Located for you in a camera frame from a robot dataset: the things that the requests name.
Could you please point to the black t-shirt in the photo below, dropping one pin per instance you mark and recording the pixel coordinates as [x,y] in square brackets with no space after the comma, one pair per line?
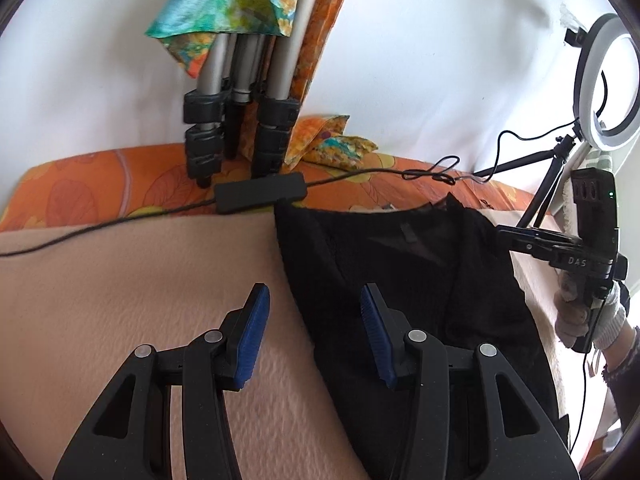
[441,267]

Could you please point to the colourful scarf on tripod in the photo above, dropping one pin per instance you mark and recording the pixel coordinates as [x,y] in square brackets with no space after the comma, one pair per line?
[197,34]

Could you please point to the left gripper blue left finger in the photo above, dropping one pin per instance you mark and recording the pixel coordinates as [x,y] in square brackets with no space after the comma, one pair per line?
[248,333]

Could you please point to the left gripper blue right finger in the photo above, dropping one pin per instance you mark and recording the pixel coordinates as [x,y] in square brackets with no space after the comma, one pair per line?
[382,332]

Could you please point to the silver folded tripod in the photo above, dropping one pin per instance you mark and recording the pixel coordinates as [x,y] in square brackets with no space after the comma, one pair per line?
[239,70]

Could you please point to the small colourful cloth pouch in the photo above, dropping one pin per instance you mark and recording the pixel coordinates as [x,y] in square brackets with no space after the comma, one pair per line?
[321,140]

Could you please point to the peach bed blanket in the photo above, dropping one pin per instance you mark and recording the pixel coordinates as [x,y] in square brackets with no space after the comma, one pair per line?
[74,307]

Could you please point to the black cable controller box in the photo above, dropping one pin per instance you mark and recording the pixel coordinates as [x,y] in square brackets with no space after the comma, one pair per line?
[239,196]

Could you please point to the orange floral bed sheet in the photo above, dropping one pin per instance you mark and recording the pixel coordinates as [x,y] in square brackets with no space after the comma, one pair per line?
[94,188]

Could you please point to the black mini tripod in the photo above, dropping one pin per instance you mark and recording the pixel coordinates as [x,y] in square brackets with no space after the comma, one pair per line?
[557,156]

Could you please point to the right gloved hand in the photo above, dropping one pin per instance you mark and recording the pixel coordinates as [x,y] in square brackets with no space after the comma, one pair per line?
[576,320]

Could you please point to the white ring light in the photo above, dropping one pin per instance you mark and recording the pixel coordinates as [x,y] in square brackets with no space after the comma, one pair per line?
[591,92]

